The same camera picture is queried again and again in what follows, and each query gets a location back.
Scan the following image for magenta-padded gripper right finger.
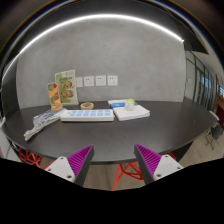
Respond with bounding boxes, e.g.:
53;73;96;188
133;143;184;185

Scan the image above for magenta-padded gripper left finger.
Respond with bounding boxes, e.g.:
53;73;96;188
44;144;95;186

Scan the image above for green and white charger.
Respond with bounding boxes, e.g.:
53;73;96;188
124;98;136;111

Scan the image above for white power strip, blue sockets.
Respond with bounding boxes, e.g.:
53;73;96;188
59;108;116;123

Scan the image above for white booklet with blue band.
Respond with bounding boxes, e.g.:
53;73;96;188
107;98;151;122

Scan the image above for beige tape roll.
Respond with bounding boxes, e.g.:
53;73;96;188
80;101;95;111

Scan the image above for large acrylic menu stand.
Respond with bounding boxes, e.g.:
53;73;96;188
54;69;80;106

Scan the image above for curved ceiling light strip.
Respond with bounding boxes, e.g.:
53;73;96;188
1;13;185;84

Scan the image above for red wire-frame chair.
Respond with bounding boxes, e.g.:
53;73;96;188
16;146;56;170
111;152;178;192

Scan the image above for white power strip cable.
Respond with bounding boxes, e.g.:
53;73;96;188
23;117;61;142

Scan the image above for glass partition wall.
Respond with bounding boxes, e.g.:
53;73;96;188
184;49;224;111

